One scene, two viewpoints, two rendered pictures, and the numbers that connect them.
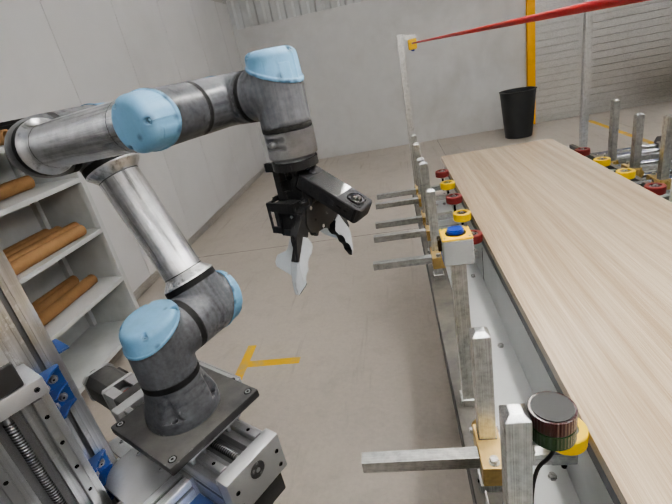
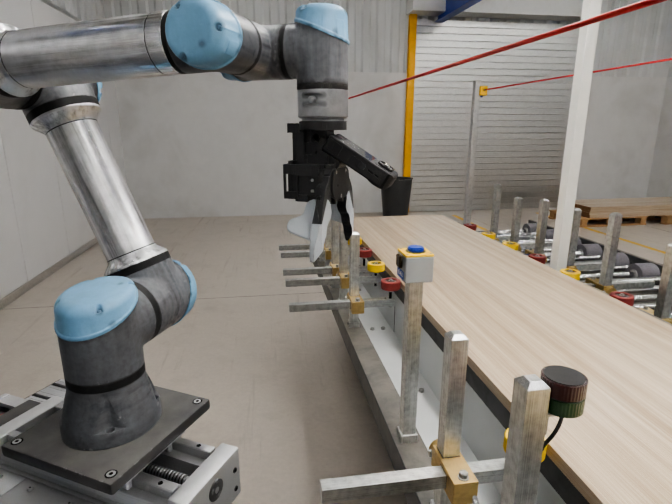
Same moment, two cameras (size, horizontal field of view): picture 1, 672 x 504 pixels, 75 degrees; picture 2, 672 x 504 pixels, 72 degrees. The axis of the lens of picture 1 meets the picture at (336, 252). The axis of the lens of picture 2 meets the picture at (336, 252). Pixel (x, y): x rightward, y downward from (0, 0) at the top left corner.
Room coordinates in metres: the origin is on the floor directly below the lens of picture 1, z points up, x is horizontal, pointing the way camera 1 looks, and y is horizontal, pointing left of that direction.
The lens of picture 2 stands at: (-0.01, 0.25, 1.51)
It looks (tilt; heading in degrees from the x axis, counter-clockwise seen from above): 15 degrees down; 341
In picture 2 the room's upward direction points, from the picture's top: straight up
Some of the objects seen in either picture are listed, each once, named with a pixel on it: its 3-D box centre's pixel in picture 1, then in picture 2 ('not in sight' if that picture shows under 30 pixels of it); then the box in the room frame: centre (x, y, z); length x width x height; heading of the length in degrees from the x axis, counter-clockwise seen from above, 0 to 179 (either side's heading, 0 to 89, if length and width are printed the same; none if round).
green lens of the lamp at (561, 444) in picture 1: (551, 427); (560, 398); (0.43, -0.24, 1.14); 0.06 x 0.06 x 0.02
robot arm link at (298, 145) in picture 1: (290, 145); (322, 106); (0.67, 0.03, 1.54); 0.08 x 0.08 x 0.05
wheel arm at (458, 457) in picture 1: (464, 458); (429, 479); (0.65, -0.18, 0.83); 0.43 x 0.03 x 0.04; 80
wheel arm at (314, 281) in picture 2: (419, 233); (333, 280); (1.88, -0.40, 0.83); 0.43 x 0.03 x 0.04; 80
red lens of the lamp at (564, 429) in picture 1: (552, 413); (563, 383); (0.43, -0.24, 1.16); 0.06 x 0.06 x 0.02
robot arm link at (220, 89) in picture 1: (220, 102); (252, 51); (0.71, 0.13, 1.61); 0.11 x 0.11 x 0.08; 56
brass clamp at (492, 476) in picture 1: (489, 449); (451, 469); (0.66, -0.23, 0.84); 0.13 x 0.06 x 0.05; 170
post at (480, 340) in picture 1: (485, 422); (449, 439); (0.68, -0.24, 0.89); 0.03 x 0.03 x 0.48; 80
